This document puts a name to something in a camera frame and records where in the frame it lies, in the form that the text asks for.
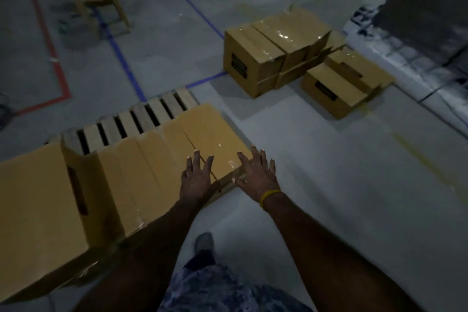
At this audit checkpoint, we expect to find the person's right forearm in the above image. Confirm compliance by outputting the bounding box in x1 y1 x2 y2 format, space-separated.
263 196 425 312

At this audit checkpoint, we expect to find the person's right hand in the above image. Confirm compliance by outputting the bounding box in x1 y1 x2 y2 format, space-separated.
231 145 282 201

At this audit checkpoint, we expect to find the wooden pallet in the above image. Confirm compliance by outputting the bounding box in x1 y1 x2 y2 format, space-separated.
46 88 200 157

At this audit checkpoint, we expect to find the low brown cardboard box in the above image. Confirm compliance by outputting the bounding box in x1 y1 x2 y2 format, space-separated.
274 49 331 90

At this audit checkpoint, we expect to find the glossy taped cardboard box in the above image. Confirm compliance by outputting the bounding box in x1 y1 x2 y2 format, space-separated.
252 6 332 72

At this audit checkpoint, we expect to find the large brown cardboard box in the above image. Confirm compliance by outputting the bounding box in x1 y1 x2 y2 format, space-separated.
0 138 127 304

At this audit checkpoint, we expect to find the person's patterned trouser leg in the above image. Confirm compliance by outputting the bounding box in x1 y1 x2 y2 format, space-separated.
157 250 314 312

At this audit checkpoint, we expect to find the grey tarpaulin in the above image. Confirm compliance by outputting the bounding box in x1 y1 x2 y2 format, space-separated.
373 0 468 75

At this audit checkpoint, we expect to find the person's left hand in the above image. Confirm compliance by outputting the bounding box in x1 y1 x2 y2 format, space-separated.
179 150 221 204

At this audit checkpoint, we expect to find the cardboard box with black label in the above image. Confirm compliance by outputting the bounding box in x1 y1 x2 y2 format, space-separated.
301 63 371 119
223 24 286 99

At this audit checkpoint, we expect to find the person's left forearm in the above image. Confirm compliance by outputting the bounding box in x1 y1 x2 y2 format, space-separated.
73 198 217 312

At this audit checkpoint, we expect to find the yellow wristband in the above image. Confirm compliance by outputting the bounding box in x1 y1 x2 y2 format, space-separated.
259 190 284 211

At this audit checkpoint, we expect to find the white printed plastic sheet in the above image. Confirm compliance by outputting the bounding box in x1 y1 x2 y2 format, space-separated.
343 5 468 137

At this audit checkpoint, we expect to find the taped brown cardboard box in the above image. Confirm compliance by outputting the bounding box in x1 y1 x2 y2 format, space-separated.
136 128 205 214
96 136 176 238
161 103 254 195

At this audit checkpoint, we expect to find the flat brown cardboard box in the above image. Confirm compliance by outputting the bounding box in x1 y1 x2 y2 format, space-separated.
324 47 396 101

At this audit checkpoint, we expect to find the person's grey shoe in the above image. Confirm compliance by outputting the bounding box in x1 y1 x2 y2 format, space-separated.
193 232 216 254

